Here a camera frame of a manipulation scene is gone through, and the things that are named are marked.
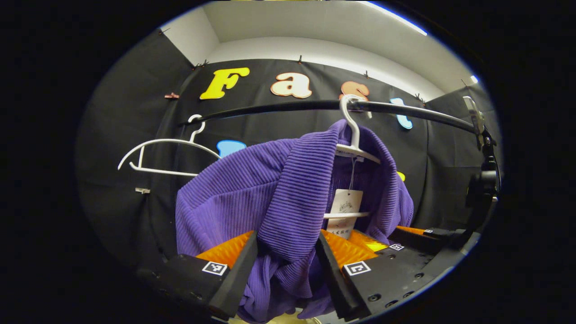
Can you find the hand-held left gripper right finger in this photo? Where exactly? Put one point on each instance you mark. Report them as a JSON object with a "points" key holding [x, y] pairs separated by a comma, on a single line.
{"points": [[342, 283]]}

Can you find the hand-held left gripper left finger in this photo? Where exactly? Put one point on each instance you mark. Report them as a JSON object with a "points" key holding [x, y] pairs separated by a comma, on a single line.
{"points": [[234, 279]]}

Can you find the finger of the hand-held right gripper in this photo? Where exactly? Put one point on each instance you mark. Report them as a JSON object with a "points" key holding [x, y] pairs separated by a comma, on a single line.
{"points": [[411, 254], [418, 240]]}

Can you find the purple ribbed jacket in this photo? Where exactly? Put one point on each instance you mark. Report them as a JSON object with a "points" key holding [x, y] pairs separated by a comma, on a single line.
{"points": [[252, 193]]}

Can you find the white plastic hanger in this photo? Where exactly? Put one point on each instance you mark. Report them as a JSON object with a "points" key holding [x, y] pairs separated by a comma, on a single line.
{"points": [[355, 132], [173, 140]]}

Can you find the silver clip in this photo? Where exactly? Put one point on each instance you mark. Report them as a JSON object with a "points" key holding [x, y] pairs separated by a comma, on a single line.
{"points": [[142, 190]]}

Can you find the large rectangular ceiling light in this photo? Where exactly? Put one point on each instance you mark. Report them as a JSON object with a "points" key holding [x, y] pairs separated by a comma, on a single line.
{"points": [[411, 26]]}

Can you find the pink clip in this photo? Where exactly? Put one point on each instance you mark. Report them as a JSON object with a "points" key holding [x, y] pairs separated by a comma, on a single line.
{"points": [[171, 95]]}

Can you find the black clothes rail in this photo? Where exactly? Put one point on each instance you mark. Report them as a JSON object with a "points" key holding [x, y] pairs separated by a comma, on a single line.
{"points": [[292, 106]]}

